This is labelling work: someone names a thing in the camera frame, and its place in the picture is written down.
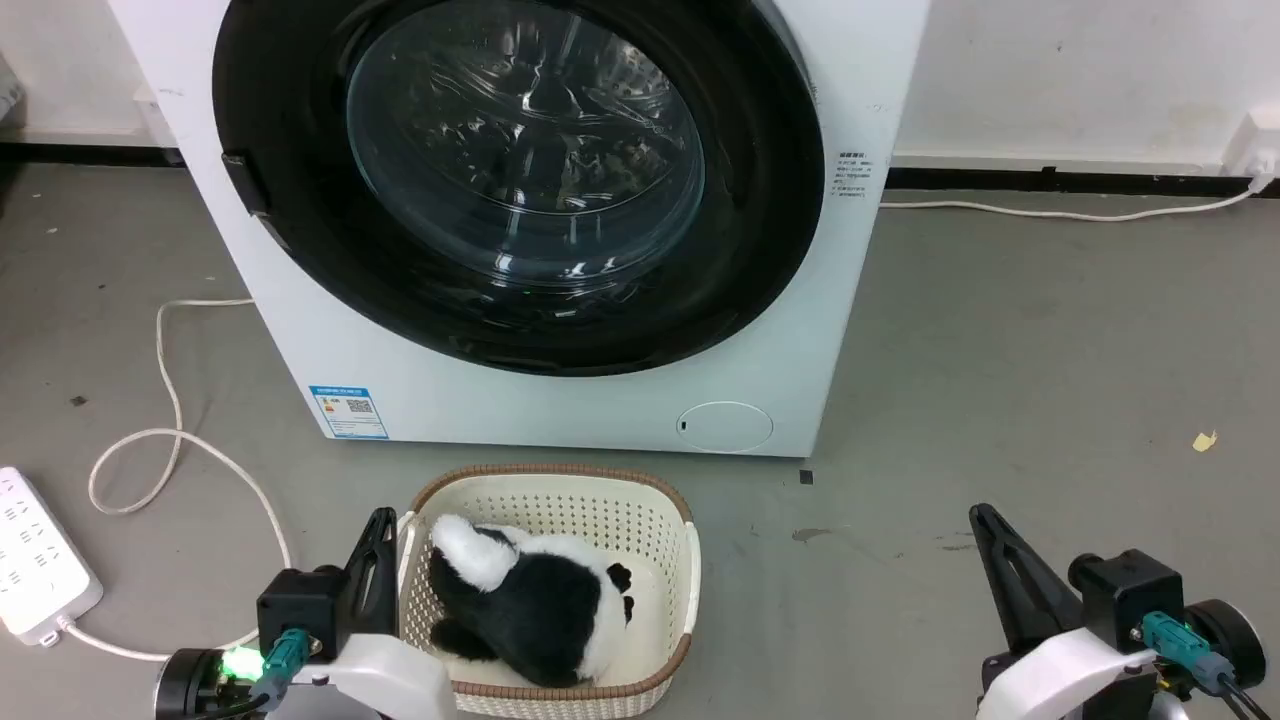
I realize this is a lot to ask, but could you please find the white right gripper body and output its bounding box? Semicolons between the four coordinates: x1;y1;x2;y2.
976;625;1166;720

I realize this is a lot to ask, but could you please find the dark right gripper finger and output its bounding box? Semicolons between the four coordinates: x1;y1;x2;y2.
967;503;1043;656
984;506;1088;643

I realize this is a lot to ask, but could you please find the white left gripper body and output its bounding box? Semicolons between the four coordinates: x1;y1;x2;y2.
288;630;458;720

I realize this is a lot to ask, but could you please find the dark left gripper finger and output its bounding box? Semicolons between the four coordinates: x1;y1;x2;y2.
344;508;382;639
372;506;399;638

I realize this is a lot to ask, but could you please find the white front-load washing machine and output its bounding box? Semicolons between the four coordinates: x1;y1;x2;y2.
106;0;933;459

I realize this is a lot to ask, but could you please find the black round washer door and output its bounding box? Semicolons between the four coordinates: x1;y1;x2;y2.
211;0;827;379

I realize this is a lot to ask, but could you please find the black and white panda plush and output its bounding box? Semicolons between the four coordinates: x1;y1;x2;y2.
428;514;636;689

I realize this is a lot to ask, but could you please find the blue energy label sticker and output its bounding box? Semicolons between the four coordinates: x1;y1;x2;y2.
308;385;390;441

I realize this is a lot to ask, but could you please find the cream laundry basket brown rim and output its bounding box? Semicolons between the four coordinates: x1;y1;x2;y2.
397;463;702;719

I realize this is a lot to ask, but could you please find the round white filter cover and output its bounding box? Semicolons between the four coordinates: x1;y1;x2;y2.
676;401;775;453

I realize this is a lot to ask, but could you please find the white power strip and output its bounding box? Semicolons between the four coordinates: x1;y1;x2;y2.
0;466;104;647

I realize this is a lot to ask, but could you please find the black cable green connector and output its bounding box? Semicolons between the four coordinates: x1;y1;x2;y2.
200;627;323;720
1140;611;1280;720

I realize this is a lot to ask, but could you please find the white power strip cable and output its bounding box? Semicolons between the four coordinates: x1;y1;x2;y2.
56;297;293;663

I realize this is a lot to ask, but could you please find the thin white wall cable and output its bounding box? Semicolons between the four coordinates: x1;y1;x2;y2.
880;183;1267;223

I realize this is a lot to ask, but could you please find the white wall plug adapter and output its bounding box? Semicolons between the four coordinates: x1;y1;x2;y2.
1224;103;1280;193

